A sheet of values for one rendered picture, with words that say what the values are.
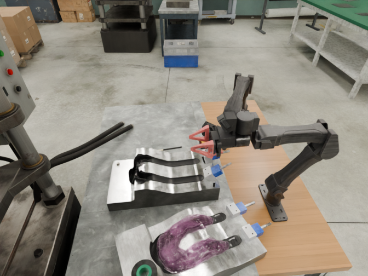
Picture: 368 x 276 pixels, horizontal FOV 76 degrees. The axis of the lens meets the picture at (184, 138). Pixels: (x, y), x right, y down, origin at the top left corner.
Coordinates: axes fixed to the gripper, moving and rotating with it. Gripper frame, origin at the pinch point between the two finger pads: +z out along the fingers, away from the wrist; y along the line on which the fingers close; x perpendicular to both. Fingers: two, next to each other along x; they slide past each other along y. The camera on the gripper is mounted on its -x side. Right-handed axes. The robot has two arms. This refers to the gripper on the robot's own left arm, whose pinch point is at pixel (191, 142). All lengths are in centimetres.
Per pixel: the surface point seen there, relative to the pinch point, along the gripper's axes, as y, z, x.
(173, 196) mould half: -2.1, 8.3, 32.7
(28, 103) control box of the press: -43, 76, 4
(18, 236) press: 7, 74, 39
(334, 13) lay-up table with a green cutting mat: -310, -247, 41
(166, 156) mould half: -24.8, 10.7, 30.0
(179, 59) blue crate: -337, -13, 105
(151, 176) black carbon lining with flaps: -9.8, 17.5, 26.9
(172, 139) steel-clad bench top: -48, 7, 39
